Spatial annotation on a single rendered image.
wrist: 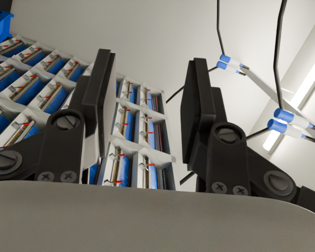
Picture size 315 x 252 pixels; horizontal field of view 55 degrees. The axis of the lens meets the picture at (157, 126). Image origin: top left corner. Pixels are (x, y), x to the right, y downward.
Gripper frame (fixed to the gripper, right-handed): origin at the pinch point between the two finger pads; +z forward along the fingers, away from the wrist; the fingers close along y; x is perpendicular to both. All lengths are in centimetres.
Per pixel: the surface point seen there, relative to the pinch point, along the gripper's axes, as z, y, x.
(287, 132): 116, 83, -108
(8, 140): 98, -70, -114
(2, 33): 223, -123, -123
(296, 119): 119, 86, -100
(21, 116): 123, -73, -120
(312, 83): 222, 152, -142
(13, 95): 151, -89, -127
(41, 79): 193, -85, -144
